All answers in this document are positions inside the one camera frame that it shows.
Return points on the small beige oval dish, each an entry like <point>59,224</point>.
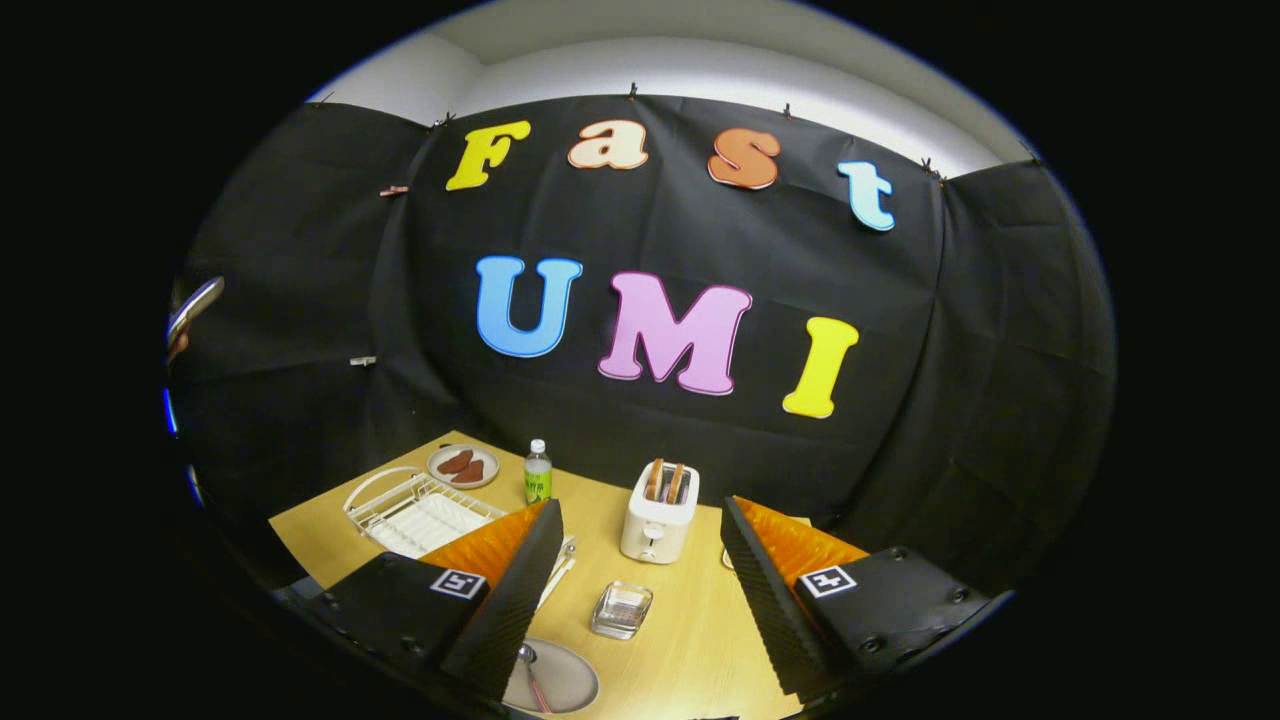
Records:
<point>490,462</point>

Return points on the grey flat device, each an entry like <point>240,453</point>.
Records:
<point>196,304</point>

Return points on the white divided tray with beans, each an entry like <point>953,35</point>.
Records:
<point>727,558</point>

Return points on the white toaster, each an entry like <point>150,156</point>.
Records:
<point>655,530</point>

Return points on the toasted bread slice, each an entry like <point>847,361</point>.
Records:
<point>677,483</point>
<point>654,480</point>

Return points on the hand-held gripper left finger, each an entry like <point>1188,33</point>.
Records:
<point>510,610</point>

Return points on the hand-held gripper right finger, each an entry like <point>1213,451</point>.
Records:
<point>765,610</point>

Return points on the red meat piece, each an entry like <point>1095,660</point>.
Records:
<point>455,462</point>
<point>468,472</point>

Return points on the beige round plate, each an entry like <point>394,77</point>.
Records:
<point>570,680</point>

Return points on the green label drink bottle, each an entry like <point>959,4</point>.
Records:
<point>538,480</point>

